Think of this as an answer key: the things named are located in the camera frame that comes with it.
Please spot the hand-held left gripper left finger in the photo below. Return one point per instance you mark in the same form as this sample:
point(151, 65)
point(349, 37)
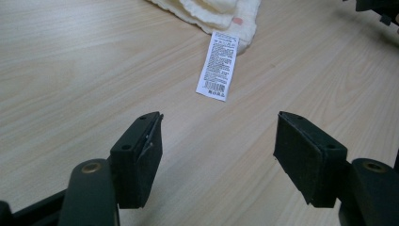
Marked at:
point(138, 163)

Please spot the white towel with label tag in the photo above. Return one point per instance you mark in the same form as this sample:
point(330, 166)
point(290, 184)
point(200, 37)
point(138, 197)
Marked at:
point(219, 12)

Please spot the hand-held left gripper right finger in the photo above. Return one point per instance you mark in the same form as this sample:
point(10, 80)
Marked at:
point(309, 163)

